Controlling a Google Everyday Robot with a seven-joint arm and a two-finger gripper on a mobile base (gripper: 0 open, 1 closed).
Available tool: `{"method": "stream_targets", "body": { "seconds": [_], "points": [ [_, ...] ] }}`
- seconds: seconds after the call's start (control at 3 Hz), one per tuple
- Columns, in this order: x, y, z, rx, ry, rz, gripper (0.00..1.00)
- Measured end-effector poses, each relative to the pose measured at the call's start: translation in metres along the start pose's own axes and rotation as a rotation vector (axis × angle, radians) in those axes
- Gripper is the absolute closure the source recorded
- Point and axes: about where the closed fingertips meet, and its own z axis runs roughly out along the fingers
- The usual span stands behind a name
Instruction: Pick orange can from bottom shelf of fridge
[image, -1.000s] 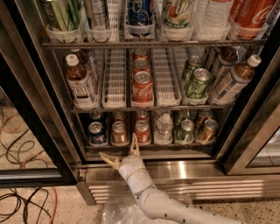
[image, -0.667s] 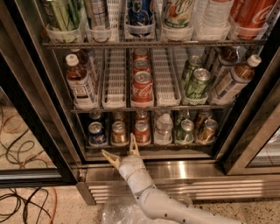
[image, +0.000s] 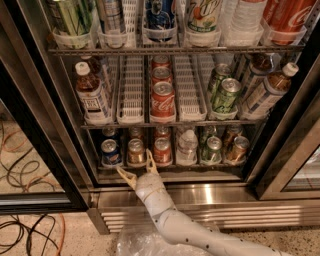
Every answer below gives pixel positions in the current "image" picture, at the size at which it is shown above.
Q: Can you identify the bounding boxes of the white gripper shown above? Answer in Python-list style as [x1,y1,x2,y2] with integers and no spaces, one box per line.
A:
[117,149,166,209]

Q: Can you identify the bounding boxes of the orange soda can front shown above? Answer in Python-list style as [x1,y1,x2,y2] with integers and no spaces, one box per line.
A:
[128,138,146,164]

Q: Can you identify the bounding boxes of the orange soda can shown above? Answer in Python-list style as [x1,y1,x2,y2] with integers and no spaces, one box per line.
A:
[129,127,144,140]
[128,138,146,164]

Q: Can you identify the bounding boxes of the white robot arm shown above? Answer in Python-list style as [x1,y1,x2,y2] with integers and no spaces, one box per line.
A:
[117,149,292,256]

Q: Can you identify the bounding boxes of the red soda can bottom front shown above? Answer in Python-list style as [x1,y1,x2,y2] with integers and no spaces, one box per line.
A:
[153,137,171,165]

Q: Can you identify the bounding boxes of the red soda can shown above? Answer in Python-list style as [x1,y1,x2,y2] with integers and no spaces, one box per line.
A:
[154,126,171,138]
[153,137,171,165]

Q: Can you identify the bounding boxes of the blue soda can front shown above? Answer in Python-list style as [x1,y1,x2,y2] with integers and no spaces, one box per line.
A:
[101,139,122,165]

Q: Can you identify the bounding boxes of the blue soda can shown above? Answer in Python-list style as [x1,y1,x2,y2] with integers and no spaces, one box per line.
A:
[102,128,120,141]
[101,139,122,165]

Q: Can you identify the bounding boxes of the orange soda can behind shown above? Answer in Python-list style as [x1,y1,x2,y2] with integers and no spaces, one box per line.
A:
[129,127,144,140]

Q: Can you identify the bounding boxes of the steel fridge base grille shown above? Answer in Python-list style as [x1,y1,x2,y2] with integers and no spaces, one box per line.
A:
[87,183,320,234]

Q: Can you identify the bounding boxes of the red soda can bottom behind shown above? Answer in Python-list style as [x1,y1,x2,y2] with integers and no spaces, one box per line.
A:
[154,126,171,138]

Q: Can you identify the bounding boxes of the blue soda can behind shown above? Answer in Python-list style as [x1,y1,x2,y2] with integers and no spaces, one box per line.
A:
[102,128,120,141]

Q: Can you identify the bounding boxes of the red cola can front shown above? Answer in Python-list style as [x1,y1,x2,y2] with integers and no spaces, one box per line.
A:
[151,82,175,117]

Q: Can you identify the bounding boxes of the red cola can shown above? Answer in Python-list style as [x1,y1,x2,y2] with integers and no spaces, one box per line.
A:
[151,55,171,69]
[151,67,172,85]
[151,82,175,117]

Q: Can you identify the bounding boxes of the green can bottom front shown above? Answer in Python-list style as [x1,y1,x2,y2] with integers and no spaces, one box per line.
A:
[201,136,222,163]

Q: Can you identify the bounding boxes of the green can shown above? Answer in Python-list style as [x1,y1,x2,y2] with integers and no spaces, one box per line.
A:
[201,136,222,163]
[212,78,241,113]
[207,63,232,95]
[200,125,217,144]

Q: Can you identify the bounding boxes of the green can bottom behind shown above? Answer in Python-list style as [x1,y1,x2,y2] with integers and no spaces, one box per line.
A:
[200,125,217,144]

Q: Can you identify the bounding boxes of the gold can bottom front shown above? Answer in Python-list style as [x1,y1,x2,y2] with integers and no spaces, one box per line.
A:
[226,136,250,163]

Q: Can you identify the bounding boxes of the gold can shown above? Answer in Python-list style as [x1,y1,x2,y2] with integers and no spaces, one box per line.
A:
[222,124,243,146]
[226,136,250,163]

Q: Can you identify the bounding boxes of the red cola can middle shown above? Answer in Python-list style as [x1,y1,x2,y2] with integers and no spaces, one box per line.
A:
[151,67,172,85]

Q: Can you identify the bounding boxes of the gold can bottom behind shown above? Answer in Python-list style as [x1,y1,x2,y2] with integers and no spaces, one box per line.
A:
[222,124,243,146]

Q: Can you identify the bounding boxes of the left glass fridge door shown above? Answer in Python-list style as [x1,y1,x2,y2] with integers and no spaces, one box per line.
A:
[0,0,91,214]

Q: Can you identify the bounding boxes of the glass fridge door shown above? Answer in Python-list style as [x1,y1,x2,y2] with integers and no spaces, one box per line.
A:
[0,0,91,214]
[248,62,320,201]

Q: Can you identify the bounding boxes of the green can middle front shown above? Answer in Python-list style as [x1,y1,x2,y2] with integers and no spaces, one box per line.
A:
[212,78,241,113]

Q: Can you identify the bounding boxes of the red cola can back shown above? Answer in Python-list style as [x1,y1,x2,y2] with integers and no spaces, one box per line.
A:
[151,55,171,69]

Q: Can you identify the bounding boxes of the green can middle behind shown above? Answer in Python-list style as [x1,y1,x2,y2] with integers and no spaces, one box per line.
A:
[207,63,232,95]

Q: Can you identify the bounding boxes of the right glass fridge door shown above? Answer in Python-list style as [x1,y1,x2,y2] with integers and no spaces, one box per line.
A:
[248,62,320,201]

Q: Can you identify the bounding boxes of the green bottle top shelf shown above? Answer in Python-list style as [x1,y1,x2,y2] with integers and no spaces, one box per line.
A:
[46,0,92,49]

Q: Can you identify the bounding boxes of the blue bottle top shelf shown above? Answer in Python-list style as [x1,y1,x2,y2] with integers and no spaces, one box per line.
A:
[145,0,176,42]

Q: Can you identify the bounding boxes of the silver bottle top shelf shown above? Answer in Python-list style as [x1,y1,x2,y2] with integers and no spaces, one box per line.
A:
[96,0,126,49]

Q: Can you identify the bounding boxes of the clear water bottle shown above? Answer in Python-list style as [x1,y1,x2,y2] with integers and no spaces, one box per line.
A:
[176,130,198,166]

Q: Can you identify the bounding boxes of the clear plastic bag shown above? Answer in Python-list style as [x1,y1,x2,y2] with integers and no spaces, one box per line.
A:
[116,221,215,256]

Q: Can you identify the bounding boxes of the tea bottle left front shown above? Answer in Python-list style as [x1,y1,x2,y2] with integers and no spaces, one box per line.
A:
[75,62,109,120]

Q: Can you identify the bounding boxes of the tea bottle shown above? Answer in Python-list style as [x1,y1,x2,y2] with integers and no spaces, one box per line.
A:
[81,56,112,100]
[241,62,299,116]
[241,53,274,99]
[75,62,109,120]

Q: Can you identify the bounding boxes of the tea bottle left behind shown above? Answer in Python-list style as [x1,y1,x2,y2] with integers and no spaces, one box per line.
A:
[81,56,112,100]

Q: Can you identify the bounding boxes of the tea bottle right front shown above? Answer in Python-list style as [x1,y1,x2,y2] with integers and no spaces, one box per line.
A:
[241,62,299,116]

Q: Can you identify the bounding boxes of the tea bottle right behind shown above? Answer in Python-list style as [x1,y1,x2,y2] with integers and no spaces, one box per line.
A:
[241,53,274,99]

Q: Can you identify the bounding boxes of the lemon lime soda bottle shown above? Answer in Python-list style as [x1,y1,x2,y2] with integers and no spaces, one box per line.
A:
[186,0,222,33]

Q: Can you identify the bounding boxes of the white ribbed bottle top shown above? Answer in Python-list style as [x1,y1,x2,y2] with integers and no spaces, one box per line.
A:
[221,0,267,46]

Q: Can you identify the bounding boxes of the red cola bottle top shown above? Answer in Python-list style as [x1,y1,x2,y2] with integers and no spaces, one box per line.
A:
[263,0,317,46]

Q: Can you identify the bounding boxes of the middle wire shelf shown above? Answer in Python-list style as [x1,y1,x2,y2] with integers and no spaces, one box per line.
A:
[81,120,266,130]

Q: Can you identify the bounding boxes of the wire shelf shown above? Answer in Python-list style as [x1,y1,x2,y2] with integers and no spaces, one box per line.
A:
[81,120,266,130]
[48,45,305,56]

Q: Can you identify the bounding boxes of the black cables on floor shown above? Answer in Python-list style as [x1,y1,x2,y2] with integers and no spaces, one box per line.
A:
[0,119,61,256]

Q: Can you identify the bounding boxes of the orange cable on floor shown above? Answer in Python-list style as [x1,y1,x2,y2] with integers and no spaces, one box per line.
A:
[0,128,67,256]

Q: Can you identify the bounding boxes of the top wire shelf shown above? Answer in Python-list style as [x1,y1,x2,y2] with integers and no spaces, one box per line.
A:
[48,45,305,56]

